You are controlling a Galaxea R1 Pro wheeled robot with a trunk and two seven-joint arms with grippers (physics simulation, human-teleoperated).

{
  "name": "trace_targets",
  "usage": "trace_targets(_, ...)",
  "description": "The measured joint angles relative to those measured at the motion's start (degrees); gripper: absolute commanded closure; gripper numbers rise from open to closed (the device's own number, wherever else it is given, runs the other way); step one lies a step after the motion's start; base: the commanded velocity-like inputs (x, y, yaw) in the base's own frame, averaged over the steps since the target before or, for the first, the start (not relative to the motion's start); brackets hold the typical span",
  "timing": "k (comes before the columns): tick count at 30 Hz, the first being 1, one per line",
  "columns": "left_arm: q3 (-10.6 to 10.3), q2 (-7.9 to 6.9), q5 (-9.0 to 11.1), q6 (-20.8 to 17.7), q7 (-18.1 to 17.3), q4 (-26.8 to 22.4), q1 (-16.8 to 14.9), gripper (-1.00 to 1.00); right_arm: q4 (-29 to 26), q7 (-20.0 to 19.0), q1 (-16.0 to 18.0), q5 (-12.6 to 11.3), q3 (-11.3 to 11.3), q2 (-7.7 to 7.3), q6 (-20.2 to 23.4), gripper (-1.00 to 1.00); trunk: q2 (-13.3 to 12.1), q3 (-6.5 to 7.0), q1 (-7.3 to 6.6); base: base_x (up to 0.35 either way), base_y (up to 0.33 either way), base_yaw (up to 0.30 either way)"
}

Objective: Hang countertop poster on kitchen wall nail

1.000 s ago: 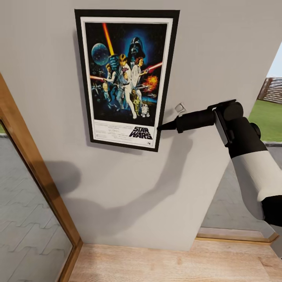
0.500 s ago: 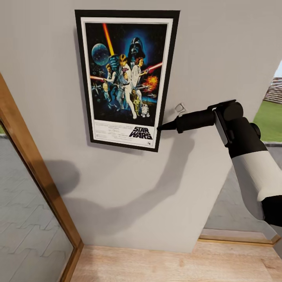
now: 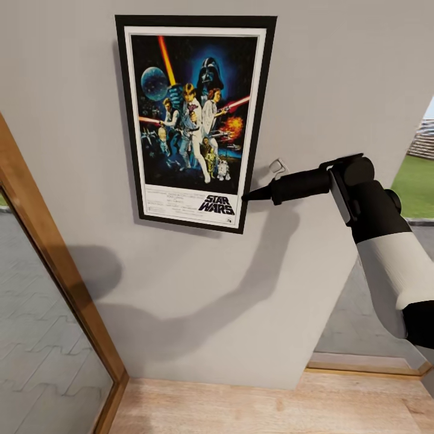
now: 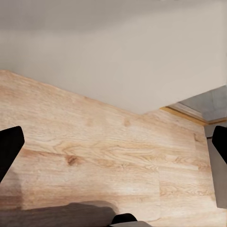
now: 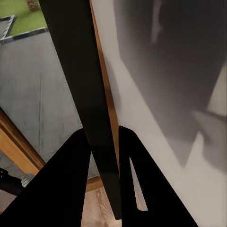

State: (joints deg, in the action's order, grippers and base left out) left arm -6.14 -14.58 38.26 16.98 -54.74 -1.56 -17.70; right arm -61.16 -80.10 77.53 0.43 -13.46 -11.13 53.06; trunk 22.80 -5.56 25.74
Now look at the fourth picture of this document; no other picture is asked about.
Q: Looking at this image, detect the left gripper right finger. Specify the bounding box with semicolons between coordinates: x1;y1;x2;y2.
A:
212;126;227;164

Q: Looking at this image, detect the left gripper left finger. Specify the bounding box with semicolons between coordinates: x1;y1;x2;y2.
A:
0;126;25;182

